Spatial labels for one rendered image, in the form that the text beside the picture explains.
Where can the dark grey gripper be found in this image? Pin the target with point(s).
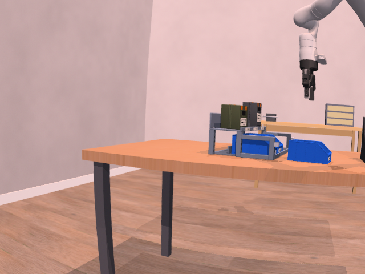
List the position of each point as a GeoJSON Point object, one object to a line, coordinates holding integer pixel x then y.
{"type": "Point", "coordinates": [308, 78]}

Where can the blue bin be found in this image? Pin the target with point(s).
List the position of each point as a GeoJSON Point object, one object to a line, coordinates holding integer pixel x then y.
{"type": "Point", "coordinates": [280, 146]}
{"type": "Point", "coordinates": [308, 151]}
{"type": "Point", "coordinates": [251, 146]}

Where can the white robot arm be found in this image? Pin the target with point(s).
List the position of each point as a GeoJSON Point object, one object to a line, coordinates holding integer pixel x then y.
{"type": "Point", "coordinates": [308, 17]}

